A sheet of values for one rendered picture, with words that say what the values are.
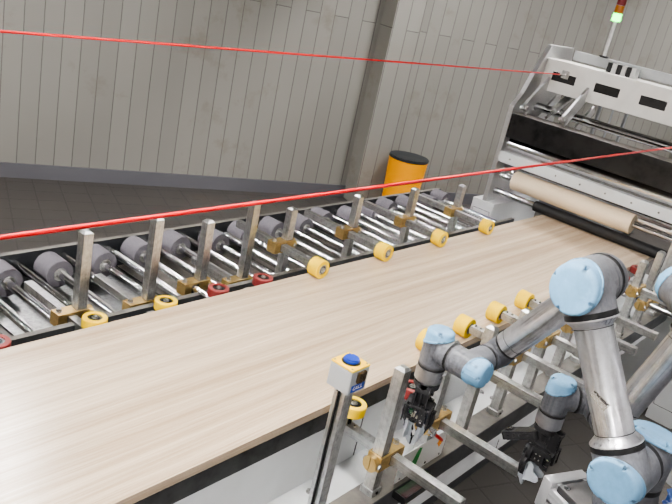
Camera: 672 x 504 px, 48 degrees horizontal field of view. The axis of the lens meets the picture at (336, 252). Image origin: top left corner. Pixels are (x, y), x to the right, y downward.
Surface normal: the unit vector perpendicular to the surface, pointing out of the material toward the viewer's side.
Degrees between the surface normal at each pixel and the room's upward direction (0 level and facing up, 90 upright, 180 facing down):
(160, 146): 90
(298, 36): 90
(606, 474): 96
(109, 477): 0
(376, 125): 90
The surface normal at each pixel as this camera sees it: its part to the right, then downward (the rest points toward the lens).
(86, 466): 0.20, -0.92
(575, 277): -0.70, 0.00
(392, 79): 0.42, 0.40
